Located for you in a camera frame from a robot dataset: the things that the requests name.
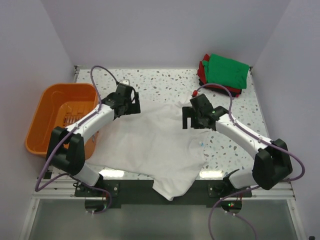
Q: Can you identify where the white t shirt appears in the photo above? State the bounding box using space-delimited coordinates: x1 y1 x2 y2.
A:
87 96 209 201

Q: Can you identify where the orange plastic basket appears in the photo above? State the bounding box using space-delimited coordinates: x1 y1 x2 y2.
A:
25 83 98 158

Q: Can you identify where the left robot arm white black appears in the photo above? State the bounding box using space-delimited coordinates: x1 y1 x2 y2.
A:
46 83 141 196

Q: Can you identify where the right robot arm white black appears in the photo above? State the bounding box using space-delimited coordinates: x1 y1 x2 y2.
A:
182 94 293 197

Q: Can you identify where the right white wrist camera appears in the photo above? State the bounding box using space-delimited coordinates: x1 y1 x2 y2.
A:
191 90 199 98

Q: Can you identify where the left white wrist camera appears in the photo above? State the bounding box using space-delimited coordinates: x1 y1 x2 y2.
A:
119 79 131 86

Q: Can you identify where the red folded t shirt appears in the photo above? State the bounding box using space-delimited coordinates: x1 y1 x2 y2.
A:
197 54 232 88

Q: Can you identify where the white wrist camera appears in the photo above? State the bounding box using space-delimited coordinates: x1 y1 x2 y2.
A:
119 79 131 86
191 90 199 98

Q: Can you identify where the green folded t shirt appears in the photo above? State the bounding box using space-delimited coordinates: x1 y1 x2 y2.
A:
201 54 250 90

